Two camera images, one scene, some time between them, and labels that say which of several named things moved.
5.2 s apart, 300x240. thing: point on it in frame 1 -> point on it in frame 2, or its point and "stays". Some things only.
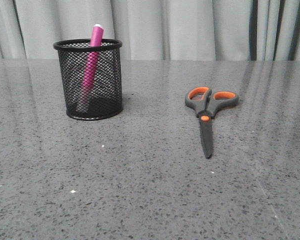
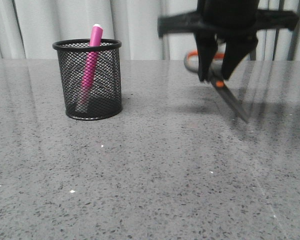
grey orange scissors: x=206 y=104 -> x=191 y=63
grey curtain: x=154 y=30 stays
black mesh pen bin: x=91 y=77 stays
